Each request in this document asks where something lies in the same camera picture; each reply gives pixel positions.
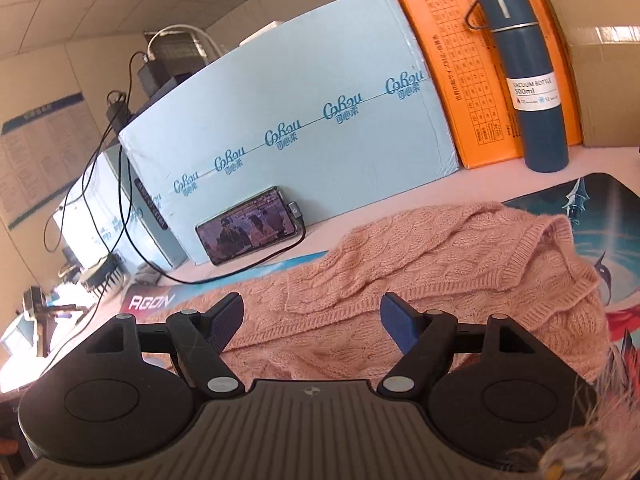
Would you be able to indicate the pink knitted sweater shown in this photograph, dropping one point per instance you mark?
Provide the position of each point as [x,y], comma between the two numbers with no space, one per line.
[450,270]

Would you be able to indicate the printed desk mat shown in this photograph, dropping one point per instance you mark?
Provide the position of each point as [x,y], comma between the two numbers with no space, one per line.
[595,220]

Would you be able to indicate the black smartphone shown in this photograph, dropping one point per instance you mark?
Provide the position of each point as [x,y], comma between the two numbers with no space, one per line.
[247,227]

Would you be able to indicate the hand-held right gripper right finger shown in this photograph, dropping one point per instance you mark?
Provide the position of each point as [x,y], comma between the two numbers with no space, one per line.
[400,321]

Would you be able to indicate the black power adapter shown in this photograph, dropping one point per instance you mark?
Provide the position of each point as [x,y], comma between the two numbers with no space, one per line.
[118,109]
[152,75]

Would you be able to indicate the large light blue cardboard box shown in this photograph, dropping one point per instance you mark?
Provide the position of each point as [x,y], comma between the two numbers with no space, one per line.
[300,125]

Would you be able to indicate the dark window grille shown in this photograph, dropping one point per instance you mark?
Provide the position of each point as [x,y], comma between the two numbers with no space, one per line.
[175,47]

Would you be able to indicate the brown cardboard box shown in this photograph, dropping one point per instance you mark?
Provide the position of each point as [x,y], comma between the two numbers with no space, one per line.
[605,60]

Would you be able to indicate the dark blue vacuum bottle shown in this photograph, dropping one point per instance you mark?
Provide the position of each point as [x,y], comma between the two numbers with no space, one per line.
[537,110]

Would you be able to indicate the orange cardboard box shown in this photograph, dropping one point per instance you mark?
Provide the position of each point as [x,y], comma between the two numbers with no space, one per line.
[450,60]

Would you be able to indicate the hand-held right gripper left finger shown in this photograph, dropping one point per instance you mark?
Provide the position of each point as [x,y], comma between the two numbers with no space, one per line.
[226,321]

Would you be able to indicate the wall poster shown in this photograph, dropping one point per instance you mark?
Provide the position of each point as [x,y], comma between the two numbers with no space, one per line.
[45,160]

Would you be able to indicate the light blue box with label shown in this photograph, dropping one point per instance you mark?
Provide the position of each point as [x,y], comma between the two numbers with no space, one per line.
[100,210]

